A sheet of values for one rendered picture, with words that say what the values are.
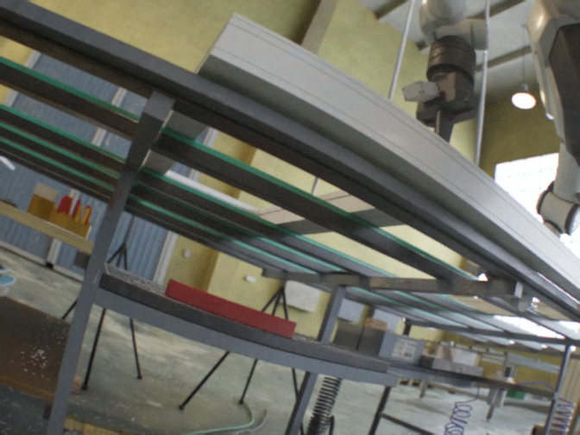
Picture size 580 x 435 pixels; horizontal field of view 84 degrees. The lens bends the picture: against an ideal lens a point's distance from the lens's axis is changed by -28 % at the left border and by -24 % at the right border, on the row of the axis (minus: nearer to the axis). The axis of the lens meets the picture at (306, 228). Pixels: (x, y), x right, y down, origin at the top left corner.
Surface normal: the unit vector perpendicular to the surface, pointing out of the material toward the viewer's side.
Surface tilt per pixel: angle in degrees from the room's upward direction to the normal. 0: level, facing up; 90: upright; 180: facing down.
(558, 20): 137
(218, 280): 90
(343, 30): 90
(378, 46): 90
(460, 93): 90
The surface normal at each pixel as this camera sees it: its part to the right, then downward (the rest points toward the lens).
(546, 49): -0.45, 0.46
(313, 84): 0.48, -0.06
